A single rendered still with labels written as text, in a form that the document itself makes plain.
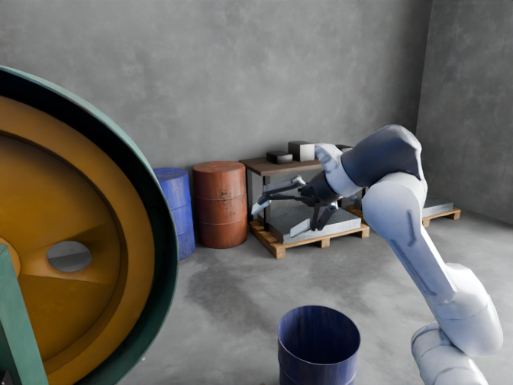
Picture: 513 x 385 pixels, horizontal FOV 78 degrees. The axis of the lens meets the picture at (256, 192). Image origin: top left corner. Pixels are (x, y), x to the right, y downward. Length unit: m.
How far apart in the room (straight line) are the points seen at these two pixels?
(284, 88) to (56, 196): 3.60
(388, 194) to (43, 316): 0.79
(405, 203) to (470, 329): 0.30
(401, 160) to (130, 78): 3.28
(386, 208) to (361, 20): 4.37
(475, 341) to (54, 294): 0.89
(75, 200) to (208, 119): 3.12
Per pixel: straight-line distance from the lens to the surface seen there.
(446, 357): 0.81
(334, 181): 0.69
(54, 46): 3.75
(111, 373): 0.99
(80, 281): 0.87
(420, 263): 0.64
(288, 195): 0.75
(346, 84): 4.68
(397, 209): 0.58
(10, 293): 0.65
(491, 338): 0.80
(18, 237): 0.84
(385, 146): 0.65
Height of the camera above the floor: 1.66
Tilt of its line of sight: 18 degrees down
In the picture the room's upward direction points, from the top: 2 degrees counter-clockwise
